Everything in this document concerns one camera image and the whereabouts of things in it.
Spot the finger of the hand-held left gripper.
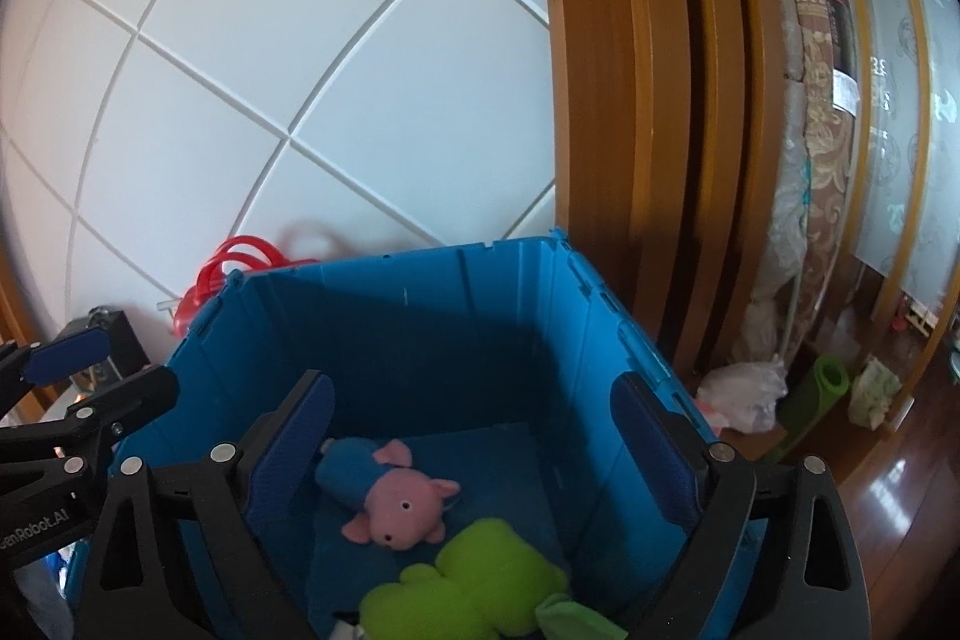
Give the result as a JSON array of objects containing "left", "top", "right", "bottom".
[
  {"left": 64, "top": 370, "right": 179, "bottom": 438},
  {"left": 0, "top": 326, "right": 111, "bottom": 416}
]

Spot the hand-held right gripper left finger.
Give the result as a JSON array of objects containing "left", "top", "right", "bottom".
[{"left": 73, "top": 370, "right": 337, "bottom": 640}]

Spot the pink pig plush toy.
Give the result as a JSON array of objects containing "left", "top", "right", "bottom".
[{"left": 315, "top": 436, "right": 462, "bottom": 551}]

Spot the white plastic bag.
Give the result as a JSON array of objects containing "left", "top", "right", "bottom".
[{"left": 694, "top": 356, "right": 788, "bottom": 435}]

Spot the black box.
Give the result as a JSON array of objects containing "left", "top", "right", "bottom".
[{"left": 64, "top": 308, "right": 151, "bottom": 393}]

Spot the pale green plastic bag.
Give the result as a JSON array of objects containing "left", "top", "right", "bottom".
[{"left": 847, "top": 355, "right": 905, "bottom": 431}]

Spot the red coiled hose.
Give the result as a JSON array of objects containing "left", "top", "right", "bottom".
[{"left": 174, "top": 237, "right": 301, "bottom": 337}]

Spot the pale green cloth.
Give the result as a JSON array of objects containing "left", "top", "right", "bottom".
[{"left": 534, "top": 591, "right": 631, "bottom": 640}]

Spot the blue plastic storage bin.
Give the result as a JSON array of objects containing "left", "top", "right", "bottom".
[{"left": 64, "top": 226, "right": 770, "bottom": 640}]

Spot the frosted glass sliding door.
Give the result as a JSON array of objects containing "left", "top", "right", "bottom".
[{"left": 795, "top": 0, "right": 960, "bottom": 296}]

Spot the rolled patterned carpet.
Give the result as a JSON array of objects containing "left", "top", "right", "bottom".
[{"left": 731, "top": 0, "right": 860, "bottom": 363}]

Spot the green rolled yoga mat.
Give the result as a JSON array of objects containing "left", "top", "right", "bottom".
[{"left": 757, "top": 355, "right": 852, "bottom": 468}]

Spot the wooden door frame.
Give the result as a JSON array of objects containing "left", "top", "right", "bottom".
[{"left": 529, "top": 0, "right": 796, "bottom": 378}]

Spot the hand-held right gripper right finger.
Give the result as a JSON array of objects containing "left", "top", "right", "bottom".
[{"left": 610, "top": 372, "right": 863, "bottom": 640}]

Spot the green plush toy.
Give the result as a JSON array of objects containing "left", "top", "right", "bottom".
[{"left": 358, "top": 518, "right": 571, "bottom": 640}]

